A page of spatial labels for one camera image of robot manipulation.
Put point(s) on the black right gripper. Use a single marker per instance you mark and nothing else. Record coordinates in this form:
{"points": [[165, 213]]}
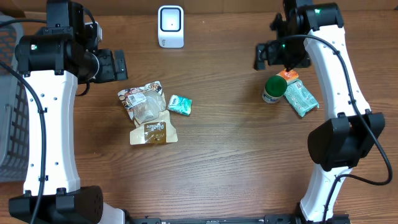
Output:
{"points": [[273, 52]]}

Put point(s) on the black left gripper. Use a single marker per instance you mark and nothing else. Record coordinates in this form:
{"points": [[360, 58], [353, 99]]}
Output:
{"points": [[112, 73]]}

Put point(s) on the orange tissue packet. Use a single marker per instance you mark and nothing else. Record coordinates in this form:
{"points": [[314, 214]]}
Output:
{"points": [[289, 76]]}

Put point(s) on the green lid white jar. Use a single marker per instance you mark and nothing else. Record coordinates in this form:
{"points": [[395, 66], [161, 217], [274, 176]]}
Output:
{"points": [[274, 89]]}

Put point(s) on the mint green packet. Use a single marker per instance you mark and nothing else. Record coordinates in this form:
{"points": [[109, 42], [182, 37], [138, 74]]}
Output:
{"points": [[300, 98]]}

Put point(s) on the small teal tissue packet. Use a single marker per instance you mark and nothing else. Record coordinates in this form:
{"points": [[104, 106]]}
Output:
{"points": [[180, 104]]}

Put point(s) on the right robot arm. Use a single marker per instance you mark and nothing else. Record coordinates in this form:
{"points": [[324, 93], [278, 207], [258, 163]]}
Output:
{"points": [[311, 34]]}

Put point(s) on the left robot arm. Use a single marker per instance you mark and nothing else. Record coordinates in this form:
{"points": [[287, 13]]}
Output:
{"points": [[51, 65]]}

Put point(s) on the white barcode scanner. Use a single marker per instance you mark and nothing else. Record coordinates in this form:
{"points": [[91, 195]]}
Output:
{"points": [[171, 27]]}

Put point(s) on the grey plastic mesh basket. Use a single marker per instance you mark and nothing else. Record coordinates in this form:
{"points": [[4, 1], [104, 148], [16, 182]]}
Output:
{"points": [[14, 111]]}

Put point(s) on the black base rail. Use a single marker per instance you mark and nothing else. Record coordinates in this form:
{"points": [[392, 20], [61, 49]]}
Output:
{"points": [[211, 220]]}

